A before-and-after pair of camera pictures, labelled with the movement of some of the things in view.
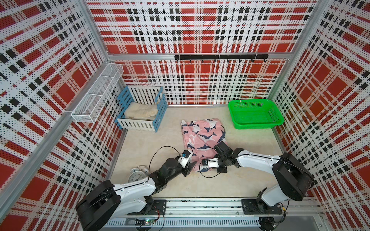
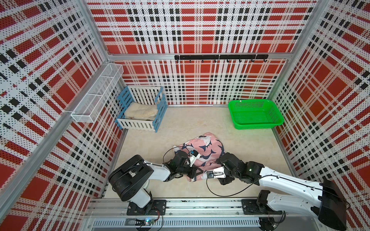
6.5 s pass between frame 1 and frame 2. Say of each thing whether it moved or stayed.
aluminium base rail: stayed
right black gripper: moved
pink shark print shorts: moved
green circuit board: stayed
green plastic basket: stayed
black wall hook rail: stayed
